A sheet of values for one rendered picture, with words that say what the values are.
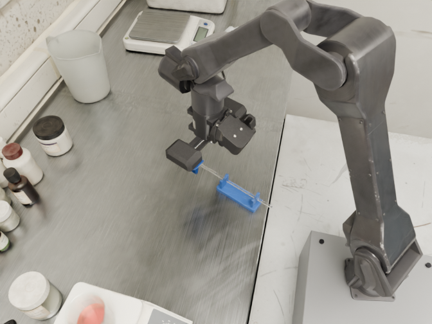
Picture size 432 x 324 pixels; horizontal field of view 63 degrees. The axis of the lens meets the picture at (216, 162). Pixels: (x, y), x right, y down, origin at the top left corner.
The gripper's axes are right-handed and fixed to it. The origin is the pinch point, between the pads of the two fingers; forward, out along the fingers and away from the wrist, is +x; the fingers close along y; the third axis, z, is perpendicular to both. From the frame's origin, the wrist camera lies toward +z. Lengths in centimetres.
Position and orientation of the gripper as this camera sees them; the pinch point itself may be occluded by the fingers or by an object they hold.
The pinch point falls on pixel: (208, 148)
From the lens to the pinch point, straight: 72.4
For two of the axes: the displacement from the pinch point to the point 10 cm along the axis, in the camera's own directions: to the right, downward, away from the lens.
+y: 6.0, -6.3, 4.9
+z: 8.0, 4.8, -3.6
